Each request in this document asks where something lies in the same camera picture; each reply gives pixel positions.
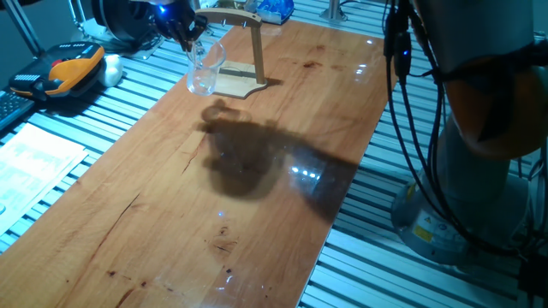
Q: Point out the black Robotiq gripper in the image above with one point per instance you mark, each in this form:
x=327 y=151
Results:
x=171 y=17

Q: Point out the wooden cup rack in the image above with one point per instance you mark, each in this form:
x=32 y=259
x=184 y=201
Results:
x=258 y=55

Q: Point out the black round device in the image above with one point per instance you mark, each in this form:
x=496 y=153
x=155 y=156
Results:
x=124 y=19

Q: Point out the blue plastic packet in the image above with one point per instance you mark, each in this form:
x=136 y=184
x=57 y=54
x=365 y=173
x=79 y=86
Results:
x=276 y=10

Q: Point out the white cloth lump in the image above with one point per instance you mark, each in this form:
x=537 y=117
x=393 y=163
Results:
x=112 y=70

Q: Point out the thin metal rod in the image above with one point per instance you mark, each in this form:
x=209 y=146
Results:
x=77 y=12

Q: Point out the orange black teach pendant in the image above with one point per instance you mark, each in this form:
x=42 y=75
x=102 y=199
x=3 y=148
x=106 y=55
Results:
x=64 y=70

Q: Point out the black computer keyboard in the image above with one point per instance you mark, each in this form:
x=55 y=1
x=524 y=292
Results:
x=13 y=107

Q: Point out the white printed paper sheet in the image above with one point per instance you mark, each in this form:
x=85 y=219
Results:
x=34 y=167

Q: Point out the large wooden board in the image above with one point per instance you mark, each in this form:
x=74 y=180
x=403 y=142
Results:
x=171 y=239

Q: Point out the aluminium frame post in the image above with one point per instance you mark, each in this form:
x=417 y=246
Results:
x=334 y=10

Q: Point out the aluminium frame strut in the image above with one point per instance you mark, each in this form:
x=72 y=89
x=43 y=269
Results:
x=23 y=26

